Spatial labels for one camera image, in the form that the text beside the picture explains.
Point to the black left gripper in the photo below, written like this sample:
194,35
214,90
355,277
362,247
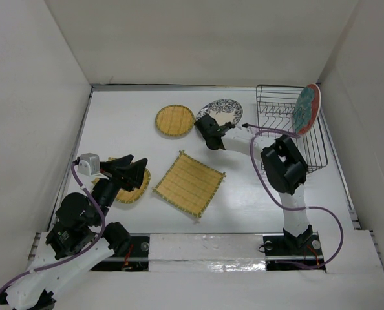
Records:
131,174

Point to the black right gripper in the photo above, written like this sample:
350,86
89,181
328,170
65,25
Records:
231,123

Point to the blue and white floral plate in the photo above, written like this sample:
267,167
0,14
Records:
222,111

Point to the red and teal floral plate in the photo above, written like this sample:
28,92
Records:
307,109

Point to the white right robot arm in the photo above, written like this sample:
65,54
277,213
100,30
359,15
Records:
278,163

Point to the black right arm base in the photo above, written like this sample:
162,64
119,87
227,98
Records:
279,257

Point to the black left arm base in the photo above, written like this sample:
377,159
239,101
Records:
134,259

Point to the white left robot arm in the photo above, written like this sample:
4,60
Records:
81,238

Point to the rounded bamboo tray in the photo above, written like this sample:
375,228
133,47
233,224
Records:
128,197

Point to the round bamboo tray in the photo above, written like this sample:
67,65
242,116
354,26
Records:
174,120

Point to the square bamboo mat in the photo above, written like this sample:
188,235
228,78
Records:
189,185

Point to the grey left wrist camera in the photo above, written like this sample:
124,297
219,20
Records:
88,164

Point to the grey wire dish rack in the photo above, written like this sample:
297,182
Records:
275,108

